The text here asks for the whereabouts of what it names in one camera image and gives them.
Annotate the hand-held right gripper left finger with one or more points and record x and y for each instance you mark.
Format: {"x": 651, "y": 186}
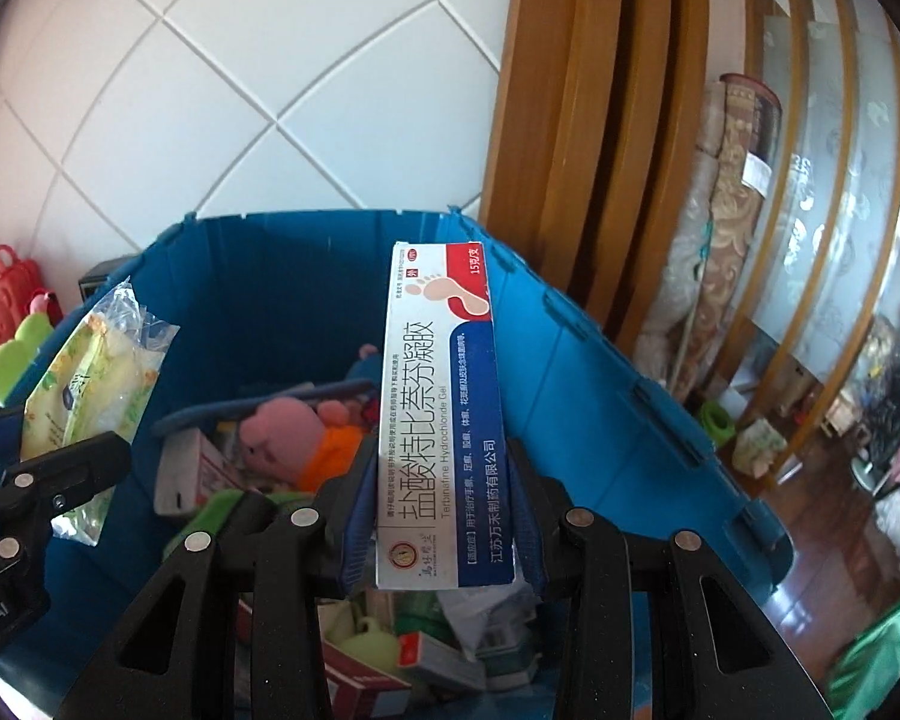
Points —
{"x": 360, "y": 532}

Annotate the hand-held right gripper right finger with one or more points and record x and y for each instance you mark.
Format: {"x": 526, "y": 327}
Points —
{"x": 534, "y": 570}

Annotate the green frog plush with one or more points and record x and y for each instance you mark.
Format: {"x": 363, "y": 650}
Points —
{"x": 15, "y": 356}

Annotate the clear plastic snack bag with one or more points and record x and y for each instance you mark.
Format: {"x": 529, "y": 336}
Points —
{"x": 90, "y": 382}

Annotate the white blue red medicine box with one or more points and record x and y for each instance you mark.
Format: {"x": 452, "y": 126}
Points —
{"x": 442, "y": 427}

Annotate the blue plastic storage crate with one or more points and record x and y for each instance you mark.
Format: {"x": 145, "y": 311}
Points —
{"x": 607, "y": 390}

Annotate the crumpled white paper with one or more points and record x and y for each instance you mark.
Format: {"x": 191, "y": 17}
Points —
{"x": 487, "y": 615}

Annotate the pink pig plush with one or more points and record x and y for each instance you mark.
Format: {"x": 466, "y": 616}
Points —
{"x": 277, "y": 435}

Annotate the red bear suitcase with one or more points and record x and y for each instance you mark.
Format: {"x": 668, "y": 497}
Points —
{"x": 0, "y": 307}

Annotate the pink tissue pack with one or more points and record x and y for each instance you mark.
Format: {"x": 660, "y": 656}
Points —
{"x": 195, "y": 465}

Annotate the orange white box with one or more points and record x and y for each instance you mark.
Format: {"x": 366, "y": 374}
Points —
{"x": 439, "y": 660}

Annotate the red and pink plush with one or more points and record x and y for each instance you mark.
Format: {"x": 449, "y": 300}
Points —
{"x": 45, "y": 306}

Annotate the red white flat box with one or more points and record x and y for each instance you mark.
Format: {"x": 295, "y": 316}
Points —
{"x": 367, "y": 682}

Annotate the black gift box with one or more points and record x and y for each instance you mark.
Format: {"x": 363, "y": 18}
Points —
{"x": 97, "y": 286}

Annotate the beige rolled rug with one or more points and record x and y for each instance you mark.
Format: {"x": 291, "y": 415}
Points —
{"x": 682, "y": 277}

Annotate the green bag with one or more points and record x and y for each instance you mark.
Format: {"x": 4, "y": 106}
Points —
{"x": 877, "y": 652}

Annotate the patterned rolled carpet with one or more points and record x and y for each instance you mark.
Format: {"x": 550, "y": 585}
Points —
{"x": 746, "y": 187}

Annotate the wooden glass partition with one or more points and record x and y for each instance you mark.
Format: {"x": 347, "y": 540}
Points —
{"x": 817, "y": 165}

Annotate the curved wooden frame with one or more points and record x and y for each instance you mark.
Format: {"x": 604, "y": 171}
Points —
{"x": 570, "y": 165}

